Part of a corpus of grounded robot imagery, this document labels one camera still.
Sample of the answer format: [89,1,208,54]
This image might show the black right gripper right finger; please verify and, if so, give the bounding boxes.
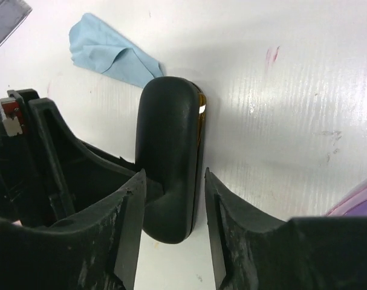
[205,172,367,289]

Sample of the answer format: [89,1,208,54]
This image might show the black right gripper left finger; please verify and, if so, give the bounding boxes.
[0,171,146,289]

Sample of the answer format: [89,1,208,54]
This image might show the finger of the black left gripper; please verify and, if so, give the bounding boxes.
[27,98,163,225]

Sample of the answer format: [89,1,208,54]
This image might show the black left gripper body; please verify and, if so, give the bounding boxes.
[0,89,55,227]

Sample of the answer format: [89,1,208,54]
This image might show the orange sunglasses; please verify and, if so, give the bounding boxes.
[198,92,207,143]

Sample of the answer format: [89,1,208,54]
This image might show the purple sunglasses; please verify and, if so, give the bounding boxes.
[326,179,367,216]

